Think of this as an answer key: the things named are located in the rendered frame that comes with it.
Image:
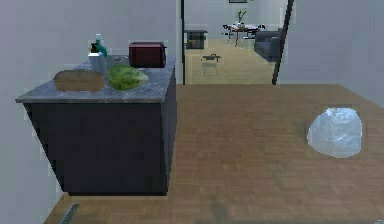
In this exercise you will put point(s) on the small black floor object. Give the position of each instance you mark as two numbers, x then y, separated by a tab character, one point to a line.
211	57

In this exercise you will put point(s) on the dark red toaster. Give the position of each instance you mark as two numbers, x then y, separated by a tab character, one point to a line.
147	54

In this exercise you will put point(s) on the dark side table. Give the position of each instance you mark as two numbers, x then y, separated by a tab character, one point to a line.
195	38

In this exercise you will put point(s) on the green lettuce head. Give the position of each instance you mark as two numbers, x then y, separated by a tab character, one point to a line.
125	77

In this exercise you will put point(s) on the dark cabinet with grey worktop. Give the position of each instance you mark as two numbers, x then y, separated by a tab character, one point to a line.
110	140

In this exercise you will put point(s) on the brown dining table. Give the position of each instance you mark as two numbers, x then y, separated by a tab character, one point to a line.
242	30

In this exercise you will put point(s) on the dark grey sofa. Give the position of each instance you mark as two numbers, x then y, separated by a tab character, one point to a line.
267	45

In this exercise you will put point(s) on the green house plant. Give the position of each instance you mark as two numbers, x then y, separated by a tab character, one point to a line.
241	16

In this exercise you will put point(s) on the teal spray bottle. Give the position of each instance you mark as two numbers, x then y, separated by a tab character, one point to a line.
101	47

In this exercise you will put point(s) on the brown bread loaf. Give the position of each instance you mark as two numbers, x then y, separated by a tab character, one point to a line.
79	80

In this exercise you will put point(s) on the white plastic garbage bag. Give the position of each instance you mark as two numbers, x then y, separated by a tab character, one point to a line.
336	132

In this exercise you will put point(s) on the framed wall picture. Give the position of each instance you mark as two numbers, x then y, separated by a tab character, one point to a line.
238	1

